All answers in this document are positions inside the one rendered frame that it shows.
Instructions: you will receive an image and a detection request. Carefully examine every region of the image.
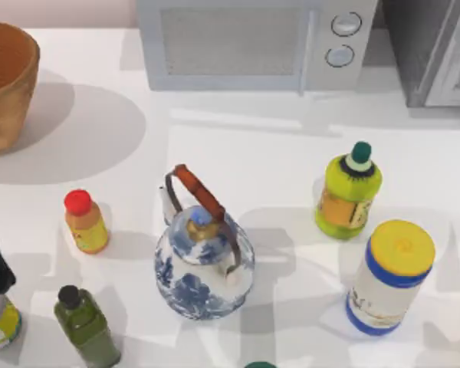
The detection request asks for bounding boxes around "blue and white teapot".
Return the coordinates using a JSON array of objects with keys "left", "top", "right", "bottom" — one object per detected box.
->
[{"left": 154, "top": 163, "right": 256, "bottom": 320}]

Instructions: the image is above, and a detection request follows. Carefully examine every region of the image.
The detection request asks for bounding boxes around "lime green bottle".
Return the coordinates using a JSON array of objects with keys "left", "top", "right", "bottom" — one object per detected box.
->
[{"left": 314, "top": 141, "right": 383, "bottom": 241}]

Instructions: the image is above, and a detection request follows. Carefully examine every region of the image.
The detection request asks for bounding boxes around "pale microwave oven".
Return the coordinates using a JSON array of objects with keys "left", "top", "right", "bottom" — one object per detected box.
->
[{"left": 135, "top": 0, "right": 380, "bottom": 97}]

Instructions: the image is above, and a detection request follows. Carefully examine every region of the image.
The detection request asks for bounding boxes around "orange bottle with red cap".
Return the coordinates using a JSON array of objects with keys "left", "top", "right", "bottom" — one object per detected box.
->
[{"left": 64, "top": 189, "right": 110, "bottom": 255}]

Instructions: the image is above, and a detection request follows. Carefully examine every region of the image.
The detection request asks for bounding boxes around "round microwave knob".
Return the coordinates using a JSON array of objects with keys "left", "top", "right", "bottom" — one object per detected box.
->
[
  {"left": 330, "top": 11, "right": 363, "bottom": 37},
  {"left": 324, "top": 44, "right": 356, "bottom": 69}
]

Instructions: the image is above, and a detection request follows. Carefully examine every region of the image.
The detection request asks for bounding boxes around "white canister with yellow lid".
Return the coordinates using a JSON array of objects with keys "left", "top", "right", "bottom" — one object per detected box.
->
[{"left": 345, "top": 219, "right": 436, "bottom": 337}]

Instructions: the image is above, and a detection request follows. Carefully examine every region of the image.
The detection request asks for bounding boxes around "dark green bottle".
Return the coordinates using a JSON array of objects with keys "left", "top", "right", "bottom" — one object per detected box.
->
[{"left": 53, "top": 284, "right": 122, "bottom": 368}]

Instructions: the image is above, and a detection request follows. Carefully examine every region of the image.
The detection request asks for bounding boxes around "woven brown basket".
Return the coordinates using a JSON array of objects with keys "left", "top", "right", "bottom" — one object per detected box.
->
[{"left": 0, "top": 20, "right": 41, "bottom": 156}]

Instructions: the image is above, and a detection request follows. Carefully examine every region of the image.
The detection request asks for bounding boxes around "yellow and white can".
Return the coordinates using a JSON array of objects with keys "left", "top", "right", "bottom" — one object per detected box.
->
[{"left": 0, "top": 293, "right": 23, "bottom": 353}]

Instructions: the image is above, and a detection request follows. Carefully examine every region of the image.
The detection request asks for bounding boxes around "microwave door handle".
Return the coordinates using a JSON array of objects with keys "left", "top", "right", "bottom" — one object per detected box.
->
[{"left": 297, "top": 10, "right": 316, "bottom": 97}]

